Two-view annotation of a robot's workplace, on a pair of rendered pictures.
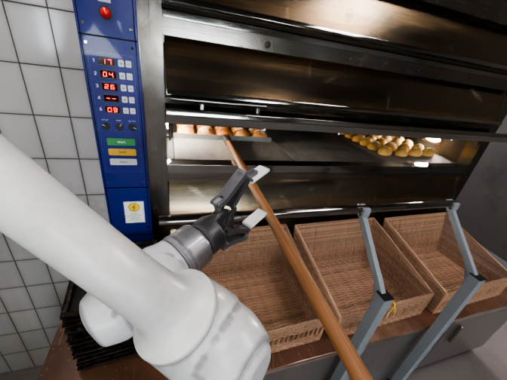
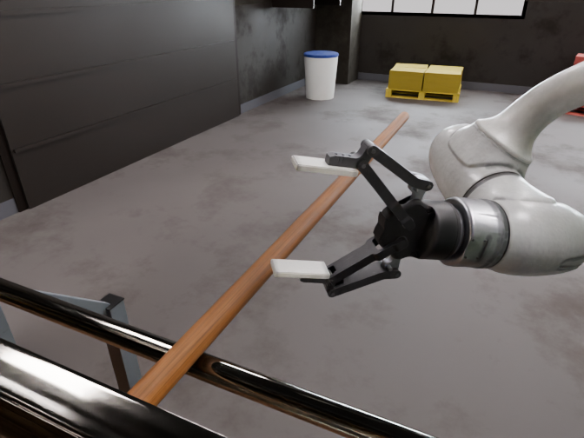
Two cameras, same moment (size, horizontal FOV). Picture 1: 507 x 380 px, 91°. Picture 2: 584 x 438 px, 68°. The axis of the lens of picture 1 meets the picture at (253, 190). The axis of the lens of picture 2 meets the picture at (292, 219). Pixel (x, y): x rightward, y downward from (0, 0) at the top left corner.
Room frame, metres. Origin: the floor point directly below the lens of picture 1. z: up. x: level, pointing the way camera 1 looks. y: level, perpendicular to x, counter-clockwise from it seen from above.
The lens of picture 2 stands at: (0.86, 0.29, 1.55)
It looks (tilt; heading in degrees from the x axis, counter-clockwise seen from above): 29 degrees down; 225
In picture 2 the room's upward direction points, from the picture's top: straight up
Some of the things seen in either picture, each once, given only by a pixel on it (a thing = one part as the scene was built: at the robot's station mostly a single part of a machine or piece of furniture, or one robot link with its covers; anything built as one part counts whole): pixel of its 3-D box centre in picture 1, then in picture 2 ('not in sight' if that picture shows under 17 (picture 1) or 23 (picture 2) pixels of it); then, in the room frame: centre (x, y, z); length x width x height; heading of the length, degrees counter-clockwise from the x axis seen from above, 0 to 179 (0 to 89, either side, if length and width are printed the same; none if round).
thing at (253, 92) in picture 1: (374, 92); not in sight; (1.24, -0.48, 1.54); 1.79 x 0.11 x 0.19; 111
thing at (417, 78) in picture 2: not in sight; (425, 82); (-5.47, -3.14, 0.20); 1.13 x 0.84 x 0.39; 109
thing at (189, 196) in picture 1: (340, 192); not in sight; (1.24, -0.48, 1.02); 1.79 x 0.11 x 0.19; 111
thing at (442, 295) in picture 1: (440, 255); not in sight; (1.21, -1.16, 0.72); 0.56 x 0.49 x 0.28; 112
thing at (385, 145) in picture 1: (379, 139); not in sight; (1.85, -0.86, 1.21); 0.61 x 0.48 x 0.06; 21
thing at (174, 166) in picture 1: (345, 167); not in sight; (1.26, -0.47, 1.16); 1.80 x 0.06 x 0.04; 111
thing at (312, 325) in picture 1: (247, 284); not in sight; (0.78, -0.03, 0.72); 0.56 x 0.49 x 0.28; 112
